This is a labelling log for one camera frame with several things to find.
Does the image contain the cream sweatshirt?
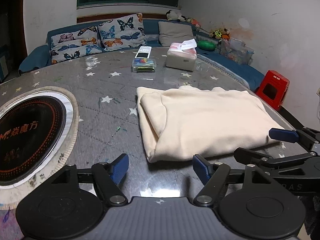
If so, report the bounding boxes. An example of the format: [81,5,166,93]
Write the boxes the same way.
[137,86,280,163]

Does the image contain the blue corner sofa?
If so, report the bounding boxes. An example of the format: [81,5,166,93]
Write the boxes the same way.
[18,19,264,91]

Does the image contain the clear box of coloured items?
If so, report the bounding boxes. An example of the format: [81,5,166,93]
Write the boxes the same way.
[132,58,157,73]

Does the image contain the grey tissue box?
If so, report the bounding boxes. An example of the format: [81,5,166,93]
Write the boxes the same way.
[165,38,197,72]

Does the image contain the white remote control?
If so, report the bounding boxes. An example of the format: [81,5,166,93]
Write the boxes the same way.
[135,46,152,59]

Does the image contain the black white plush toy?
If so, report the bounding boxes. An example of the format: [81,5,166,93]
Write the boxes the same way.
[165,10,186,22]

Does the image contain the grey cushion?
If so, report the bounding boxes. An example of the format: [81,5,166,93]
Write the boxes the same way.
[158,22,194,47]

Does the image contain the red plastic stool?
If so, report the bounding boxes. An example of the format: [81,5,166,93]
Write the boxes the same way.
[255,70,290,111]

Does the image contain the round black induction cooker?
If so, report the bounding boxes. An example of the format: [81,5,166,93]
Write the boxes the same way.
[1,86,80,210]

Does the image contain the clear plastic storage box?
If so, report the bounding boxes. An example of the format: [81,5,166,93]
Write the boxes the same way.
[220,38,254,65]

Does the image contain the yellow plush toys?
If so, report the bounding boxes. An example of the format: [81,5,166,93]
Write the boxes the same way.
[209,28,230,40]

